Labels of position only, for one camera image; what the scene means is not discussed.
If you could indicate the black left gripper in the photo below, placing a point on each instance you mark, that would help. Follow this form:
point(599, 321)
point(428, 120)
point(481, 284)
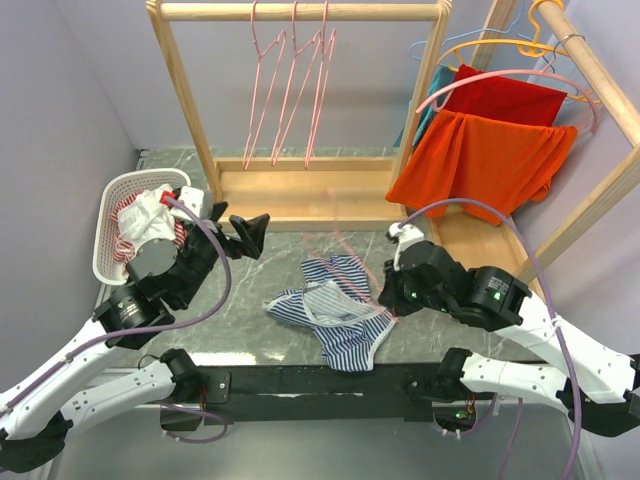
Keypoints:
point(252, 233)

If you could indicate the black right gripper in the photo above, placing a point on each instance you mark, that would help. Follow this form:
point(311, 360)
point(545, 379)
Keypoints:
point(392, 291)

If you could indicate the blue white striped tank top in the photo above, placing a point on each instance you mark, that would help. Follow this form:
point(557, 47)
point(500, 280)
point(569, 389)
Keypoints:
point(336, 305)

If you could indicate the red white striped tank top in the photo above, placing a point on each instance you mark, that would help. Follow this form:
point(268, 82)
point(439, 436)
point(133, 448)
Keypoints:
point(124, 250)

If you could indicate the pink hanger of striped top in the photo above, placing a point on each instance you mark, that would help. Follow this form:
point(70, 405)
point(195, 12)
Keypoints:
point(302, 63)

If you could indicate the pink hanger of white top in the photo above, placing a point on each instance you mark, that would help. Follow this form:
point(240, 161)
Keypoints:
point(327, 45)

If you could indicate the pink wire hanger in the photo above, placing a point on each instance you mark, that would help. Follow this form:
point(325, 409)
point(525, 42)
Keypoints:
point(268, 61)

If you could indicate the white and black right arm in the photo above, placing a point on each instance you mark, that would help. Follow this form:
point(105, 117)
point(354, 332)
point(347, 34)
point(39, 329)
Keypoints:
point(595, 386)

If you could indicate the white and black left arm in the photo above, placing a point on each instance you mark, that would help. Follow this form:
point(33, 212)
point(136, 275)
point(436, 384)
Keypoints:
point(172, 370)

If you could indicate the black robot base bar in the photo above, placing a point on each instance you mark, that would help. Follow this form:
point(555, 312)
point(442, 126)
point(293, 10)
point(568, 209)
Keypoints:
point(313, 392)

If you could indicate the large pink plastic hanger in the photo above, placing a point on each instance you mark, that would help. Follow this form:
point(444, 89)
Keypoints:
point(466, 71)

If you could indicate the orange plastic hanger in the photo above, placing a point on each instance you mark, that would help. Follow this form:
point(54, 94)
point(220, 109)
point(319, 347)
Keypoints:
point(527, 48)

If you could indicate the large wooden clothes rack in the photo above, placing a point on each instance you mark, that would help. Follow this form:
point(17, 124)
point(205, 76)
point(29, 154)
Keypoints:
point(623, 179)

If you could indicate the small wooden clothes rack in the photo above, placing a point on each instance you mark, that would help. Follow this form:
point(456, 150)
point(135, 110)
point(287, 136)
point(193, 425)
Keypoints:
point(278, 170)

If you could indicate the orange shirt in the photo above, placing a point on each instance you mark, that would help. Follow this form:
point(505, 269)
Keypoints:
point(500, 164)

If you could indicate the white perforated laundry basket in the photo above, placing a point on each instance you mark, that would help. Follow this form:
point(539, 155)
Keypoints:
point(106, 268)

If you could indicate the red shirt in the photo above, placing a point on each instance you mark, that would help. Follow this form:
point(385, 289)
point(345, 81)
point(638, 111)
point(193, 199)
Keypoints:
point(508, 100)

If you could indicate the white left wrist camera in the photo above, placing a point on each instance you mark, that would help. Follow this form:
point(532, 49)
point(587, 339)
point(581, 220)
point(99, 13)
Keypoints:
point(199, 202)

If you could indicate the blue wire hanger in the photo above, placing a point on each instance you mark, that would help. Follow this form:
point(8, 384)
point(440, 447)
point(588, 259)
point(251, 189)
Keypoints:
point(513, 28)

